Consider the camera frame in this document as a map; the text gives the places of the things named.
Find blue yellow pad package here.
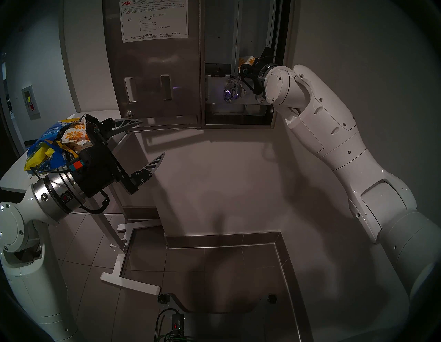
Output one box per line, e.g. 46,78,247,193
24,118,81,173

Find grey wall alarm box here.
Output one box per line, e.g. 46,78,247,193
21,85,41,120

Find stainless steel wall dispenser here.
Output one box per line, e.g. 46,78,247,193
103,0,204,133

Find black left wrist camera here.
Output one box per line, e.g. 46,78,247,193
69,147,114,180

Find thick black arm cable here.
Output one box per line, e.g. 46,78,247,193
81,191,111,215
243,78,262,95

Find dark robot base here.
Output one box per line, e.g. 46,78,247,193
171,292,286,342

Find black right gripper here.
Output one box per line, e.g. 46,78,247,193
240,47,279,95

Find thin black left camera cable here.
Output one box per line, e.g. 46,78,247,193
29,167,73,175

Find white table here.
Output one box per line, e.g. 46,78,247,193
0,109,162,296

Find white instruction sheet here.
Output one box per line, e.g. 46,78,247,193
119,0,189,43

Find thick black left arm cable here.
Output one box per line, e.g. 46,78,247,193
81,191,111,215

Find green black cable bundle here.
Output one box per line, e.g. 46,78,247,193
154,308,197,342

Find orange floral pad package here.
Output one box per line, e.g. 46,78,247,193
62,123,92,152

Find black pad package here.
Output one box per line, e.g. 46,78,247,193
80,115,104,152

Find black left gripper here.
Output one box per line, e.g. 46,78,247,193
78,115,166,199

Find stainless steel dispenser cabinet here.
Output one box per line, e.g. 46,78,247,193
198,0,296,130

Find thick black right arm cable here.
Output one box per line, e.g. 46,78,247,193
243,78,262,95

